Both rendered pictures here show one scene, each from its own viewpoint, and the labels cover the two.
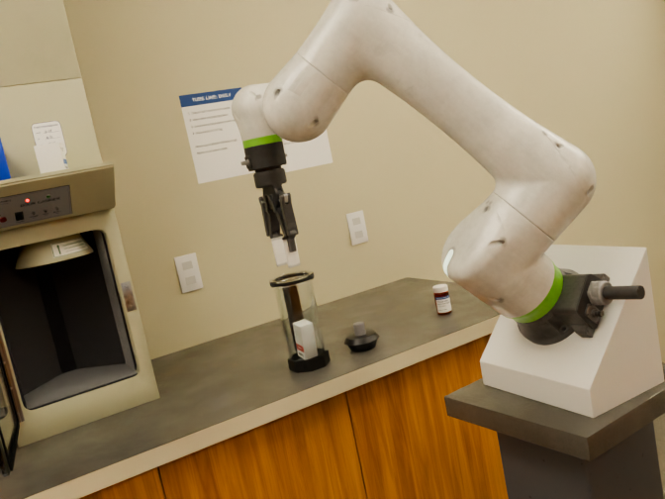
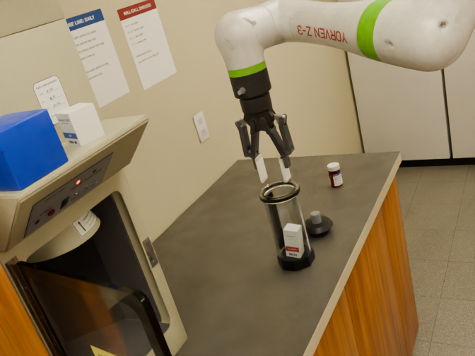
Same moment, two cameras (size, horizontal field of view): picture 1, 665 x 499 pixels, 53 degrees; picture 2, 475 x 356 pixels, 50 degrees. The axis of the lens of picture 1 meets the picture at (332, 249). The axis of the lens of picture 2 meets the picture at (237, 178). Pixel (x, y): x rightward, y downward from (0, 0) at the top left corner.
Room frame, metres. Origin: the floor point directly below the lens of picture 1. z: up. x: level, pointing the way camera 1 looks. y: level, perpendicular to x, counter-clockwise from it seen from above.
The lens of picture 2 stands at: (0.58, 0.76, 1.73)
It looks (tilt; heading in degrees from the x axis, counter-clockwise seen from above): 23 degrees down; 332
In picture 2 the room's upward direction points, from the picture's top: 16 degrees counter-clockwise
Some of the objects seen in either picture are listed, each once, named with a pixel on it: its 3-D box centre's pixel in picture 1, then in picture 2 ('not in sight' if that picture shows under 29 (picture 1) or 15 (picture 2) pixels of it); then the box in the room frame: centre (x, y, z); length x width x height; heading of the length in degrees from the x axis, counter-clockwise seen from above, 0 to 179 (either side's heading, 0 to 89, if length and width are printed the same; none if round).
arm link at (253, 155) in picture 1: (264, 157); (249, 83); (1.59, 0.11, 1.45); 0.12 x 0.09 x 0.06; 118
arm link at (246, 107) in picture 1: (259, 114); (242, 40); (1.59, 0.10, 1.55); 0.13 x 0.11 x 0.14; 86
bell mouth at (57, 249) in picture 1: (52, 249); (52, 226); (1.59, 0.65, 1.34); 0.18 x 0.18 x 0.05
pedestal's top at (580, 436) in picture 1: (567, 392); not in sight; (1.18, -0.37, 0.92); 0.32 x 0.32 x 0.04; 32
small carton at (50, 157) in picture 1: (51, 158); (80, 123); (1.47, 0.55, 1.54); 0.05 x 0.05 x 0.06; 12
